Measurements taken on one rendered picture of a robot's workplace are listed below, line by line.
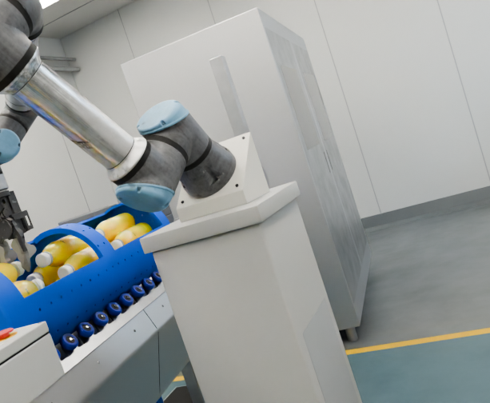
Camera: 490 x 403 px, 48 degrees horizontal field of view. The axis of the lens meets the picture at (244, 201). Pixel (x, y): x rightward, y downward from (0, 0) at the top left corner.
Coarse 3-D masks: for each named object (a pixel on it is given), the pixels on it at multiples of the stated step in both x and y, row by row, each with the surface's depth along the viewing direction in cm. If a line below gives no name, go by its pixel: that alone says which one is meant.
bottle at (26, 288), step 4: (24, 280) 131; (16, 284) 128; (20, 284) 128; (24, 284) 129; (28, 284) 130; (32, 284) 131; (36, 284) 134; (20, 288) 127; (24, 288) 128; (28, 288) 129; (32, 288) 130; (36, 288) 132; (40, 288) 134; (20, 292) 126; (24, 292) 127; (28, 292) 128; (32, 292) 129; (24, 296) 126
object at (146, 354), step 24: (144, 312) 166; (168, 312) 177; (120, 336) 151; (144, 336) 160; (168, 336) 175; (96, 360) 138; (120, 360) 145; (144, 360) 158; (168, 360) 176; (72, 384) 127; (96, 384) 133; (120, 384) 144; (144, 384) 159; (168, 384) 177
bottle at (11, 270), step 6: (0, 264) 131; (6, 264) 133; (12, 264) 136; (0, 270) 129; (6, 270) 131; (12, 270) 132; (18, 270) 136; (6, 276) 130; (12, 276) 132; (18, 276) 137
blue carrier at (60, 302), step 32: (96, 224) 193; (160, 224) 190; (32, 256) 161; (128, 256) 163; (0, 288) 115; (64, 288) 132; (96, 288) 145; (128, 288) 166; (0, 320) 114; (32, 320) 119; (64, 320) 131
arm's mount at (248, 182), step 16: (224, 144) 143; (240, 144) 139; (240, 160) 135; (256, 160) 139; (240, 176) 132; (256, 176) 137; (224, 192) 131; (240, 192) 129; (256, 192) 134; (192, 208) 135; (208, 208) 133; (224, 208) 131
